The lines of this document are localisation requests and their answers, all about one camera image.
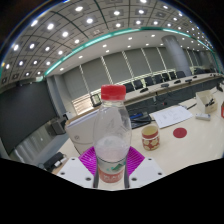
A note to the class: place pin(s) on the flat round red coaster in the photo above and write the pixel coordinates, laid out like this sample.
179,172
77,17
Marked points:
180,133

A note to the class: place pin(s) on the black clip tool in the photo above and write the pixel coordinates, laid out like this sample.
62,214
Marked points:
210,102

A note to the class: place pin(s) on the black handheld device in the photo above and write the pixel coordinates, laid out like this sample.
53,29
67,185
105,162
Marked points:
53,161

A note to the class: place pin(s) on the round ceiling lights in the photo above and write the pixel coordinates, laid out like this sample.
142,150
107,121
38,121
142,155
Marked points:
50,26

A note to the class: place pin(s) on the red and cream mug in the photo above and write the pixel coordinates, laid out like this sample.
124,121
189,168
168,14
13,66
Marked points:
150,139

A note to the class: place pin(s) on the dark grey box monitor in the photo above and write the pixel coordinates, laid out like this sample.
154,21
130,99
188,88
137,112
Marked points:
58,126

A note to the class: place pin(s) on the long curved conference desk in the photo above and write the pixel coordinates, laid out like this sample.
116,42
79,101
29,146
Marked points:
173,91

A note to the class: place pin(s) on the row of black chairs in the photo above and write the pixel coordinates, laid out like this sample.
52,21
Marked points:
148,81

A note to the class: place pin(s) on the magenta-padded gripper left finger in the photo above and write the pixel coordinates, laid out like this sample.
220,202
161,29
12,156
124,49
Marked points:
75,170

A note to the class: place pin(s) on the open brown red-sided cardboard box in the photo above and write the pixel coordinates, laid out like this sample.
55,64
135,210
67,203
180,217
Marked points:
222,110

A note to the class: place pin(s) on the clear red-capped water bottle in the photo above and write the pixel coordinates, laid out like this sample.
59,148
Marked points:
112,133

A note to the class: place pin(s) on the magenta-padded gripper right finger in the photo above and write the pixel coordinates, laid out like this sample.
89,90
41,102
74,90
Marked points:
146,170

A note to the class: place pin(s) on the white printed paper sheet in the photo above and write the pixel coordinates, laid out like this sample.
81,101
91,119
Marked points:
171,116

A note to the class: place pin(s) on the black pen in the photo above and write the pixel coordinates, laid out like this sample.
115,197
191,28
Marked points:
191,106

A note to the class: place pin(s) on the white remote control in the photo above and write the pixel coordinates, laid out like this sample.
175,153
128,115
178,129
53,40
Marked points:
203,116

